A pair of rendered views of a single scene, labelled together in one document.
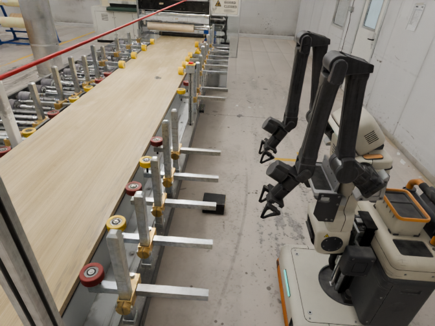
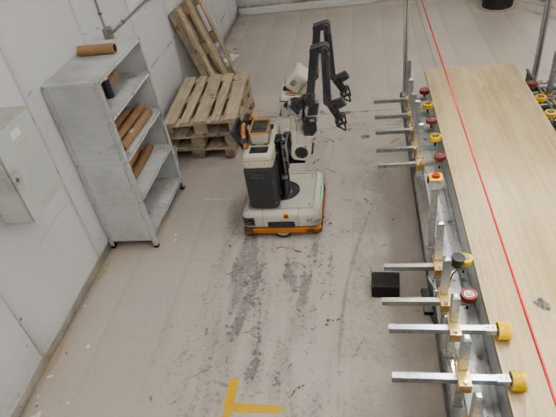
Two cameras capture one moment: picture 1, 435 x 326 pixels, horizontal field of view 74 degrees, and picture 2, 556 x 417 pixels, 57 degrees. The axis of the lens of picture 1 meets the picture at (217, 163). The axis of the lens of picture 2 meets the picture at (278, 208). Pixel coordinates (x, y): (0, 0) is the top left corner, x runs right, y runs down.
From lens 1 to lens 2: 4.76 m
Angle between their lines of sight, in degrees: 109
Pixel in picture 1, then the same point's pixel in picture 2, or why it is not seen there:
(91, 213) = (444, 105)
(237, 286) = (356, 222)
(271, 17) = not seen: outside the picture
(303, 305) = (315, 178)
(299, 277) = (313, 190)
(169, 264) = (416, 232)
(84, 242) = (437, 96)
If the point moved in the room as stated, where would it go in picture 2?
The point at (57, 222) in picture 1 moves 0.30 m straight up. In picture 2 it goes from (459, 100) to (462, 64)
